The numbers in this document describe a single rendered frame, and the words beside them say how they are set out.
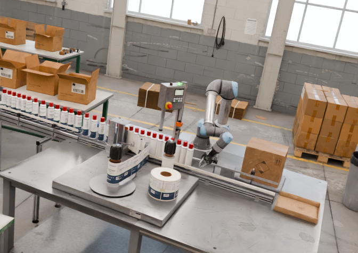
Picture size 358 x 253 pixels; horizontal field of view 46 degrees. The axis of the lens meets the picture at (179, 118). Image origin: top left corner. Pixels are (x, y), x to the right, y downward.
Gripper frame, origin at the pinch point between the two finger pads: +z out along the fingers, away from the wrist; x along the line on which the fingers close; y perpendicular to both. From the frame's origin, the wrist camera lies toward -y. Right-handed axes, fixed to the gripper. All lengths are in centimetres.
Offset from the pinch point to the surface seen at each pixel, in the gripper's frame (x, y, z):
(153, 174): -18, 54, 0
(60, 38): -305, -297, 169
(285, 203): 63, -2, -24
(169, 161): -18.1, 31.4, -2.1
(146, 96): -146, -357, 168
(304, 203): 74, -11, -31
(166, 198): -2, 56, 5
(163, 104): -52, 0, -16
